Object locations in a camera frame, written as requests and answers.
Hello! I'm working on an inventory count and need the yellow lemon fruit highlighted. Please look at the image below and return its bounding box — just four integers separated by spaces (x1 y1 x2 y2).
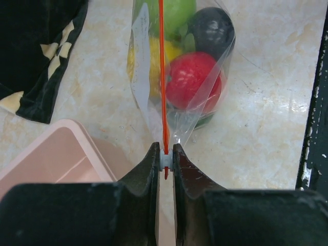
127 37 182 97

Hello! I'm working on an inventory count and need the clear zip top bag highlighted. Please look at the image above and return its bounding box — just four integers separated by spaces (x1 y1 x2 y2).
129 1 234 174

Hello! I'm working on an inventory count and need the red mango fruit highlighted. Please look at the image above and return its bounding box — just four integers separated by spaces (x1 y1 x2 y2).
166 52 216 110

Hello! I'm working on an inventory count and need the pink plastic bin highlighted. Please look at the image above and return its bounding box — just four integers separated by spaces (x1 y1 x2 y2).
1 119 134 200

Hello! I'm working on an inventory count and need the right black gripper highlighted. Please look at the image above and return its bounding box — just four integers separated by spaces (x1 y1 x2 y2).
294 0 328 192

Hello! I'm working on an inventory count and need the black floral blanket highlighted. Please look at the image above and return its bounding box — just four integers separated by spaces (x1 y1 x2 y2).
1 1 89 124

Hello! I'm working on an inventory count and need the light green apple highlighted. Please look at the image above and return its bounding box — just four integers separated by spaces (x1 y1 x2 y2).
135 0 196 40

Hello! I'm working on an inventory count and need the dark purple plum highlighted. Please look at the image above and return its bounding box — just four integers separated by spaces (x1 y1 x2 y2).
179 7 235 60

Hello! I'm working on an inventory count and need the dark green avocado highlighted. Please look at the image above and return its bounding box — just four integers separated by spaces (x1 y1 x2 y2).
167 110 214 130

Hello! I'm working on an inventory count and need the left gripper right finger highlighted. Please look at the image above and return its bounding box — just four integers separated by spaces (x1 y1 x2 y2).
173 144 327 245

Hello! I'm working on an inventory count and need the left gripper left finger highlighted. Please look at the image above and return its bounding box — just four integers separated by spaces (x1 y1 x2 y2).
1 142 160 245

